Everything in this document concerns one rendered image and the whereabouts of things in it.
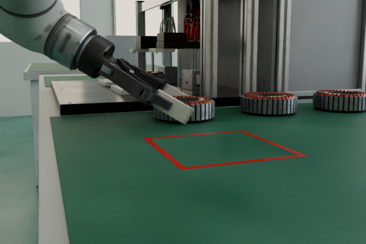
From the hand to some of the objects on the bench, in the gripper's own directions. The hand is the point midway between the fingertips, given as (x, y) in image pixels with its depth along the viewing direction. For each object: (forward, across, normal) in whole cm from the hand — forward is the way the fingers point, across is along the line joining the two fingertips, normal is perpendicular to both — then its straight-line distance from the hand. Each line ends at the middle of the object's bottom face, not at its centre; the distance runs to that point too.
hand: (182, 107), depth 72 cm
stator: (+1, 0, -2) cm, 2 cm away
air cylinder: (-8, -58, -5) cm, 59 cm away
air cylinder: (+1, -36, 0) cm, 36 cm away
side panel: (+29, -28, +14) cm, 43 cm away
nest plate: (-19, -52, -11) cm, 56 cm away
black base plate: (-13, -42, -10) cm, 45 cm away
